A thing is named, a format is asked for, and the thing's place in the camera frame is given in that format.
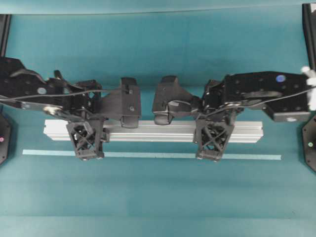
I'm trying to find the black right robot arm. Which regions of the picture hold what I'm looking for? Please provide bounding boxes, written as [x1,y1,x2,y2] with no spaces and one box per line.
[194,67,316,161]

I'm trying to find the black left camera cable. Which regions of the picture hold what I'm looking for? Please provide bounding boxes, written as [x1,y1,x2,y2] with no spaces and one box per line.
[0,89,124,106]

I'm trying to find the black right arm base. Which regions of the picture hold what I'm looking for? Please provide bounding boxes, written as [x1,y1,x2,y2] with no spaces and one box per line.
[302,116,316,172]

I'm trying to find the black right camera cable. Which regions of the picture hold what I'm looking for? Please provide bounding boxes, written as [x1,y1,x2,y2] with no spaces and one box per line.
[167,83,316,117]

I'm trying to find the light green tape strip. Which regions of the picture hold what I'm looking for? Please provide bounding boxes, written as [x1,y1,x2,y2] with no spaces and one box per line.
[22,149,281,160]

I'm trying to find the teal table cloth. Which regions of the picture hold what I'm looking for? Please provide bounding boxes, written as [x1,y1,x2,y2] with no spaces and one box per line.
[0,5,316,237]

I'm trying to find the black left frame post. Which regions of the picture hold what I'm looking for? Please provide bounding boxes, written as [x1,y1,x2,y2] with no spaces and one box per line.
[0,14,12,57]

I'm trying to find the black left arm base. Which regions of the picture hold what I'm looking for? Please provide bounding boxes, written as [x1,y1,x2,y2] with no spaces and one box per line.
[0,115,12,164]

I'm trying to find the black camera cable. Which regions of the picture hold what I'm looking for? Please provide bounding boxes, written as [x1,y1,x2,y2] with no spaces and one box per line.
[0,89,124,106]
[167,83,316,117]

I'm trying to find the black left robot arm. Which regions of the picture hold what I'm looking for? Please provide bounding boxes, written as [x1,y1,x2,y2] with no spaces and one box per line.
[0,57,106,161]

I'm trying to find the black frame post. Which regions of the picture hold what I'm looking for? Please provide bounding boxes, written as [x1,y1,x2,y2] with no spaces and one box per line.
[0,14,12,57]
[302,2,316,70]

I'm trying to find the silver aluminium extrusion rail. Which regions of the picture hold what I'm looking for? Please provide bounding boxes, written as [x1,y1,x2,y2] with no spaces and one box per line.
[43,119,264,143]

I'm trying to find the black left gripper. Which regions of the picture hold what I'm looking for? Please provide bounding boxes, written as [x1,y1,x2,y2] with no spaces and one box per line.
[46,70,109,160]

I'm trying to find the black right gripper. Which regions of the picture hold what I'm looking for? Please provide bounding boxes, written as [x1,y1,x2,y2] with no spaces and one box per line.
[193,79,243,161]

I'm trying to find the black right frame post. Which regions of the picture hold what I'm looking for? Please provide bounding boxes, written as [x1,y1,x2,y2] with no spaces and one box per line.
[302,2,316,70]

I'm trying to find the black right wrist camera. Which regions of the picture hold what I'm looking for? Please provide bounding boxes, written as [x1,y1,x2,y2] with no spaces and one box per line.
[152,76,202,125]

